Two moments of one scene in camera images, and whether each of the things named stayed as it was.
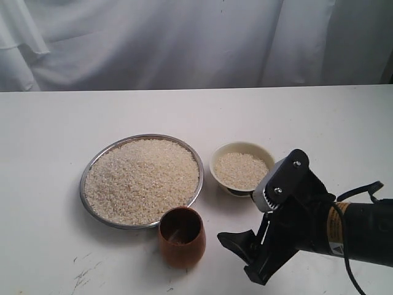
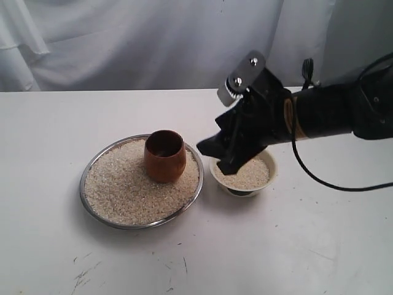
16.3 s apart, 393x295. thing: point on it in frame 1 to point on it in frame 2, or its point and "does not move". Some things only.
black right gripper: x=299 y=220 to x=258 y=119
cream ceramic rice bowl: x=238 y=167 does not move
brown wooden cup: x=182 y=237 to x=165 y=155
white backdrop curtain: x=95 y=45 does not move
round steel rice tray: x=131 y=182 does not move
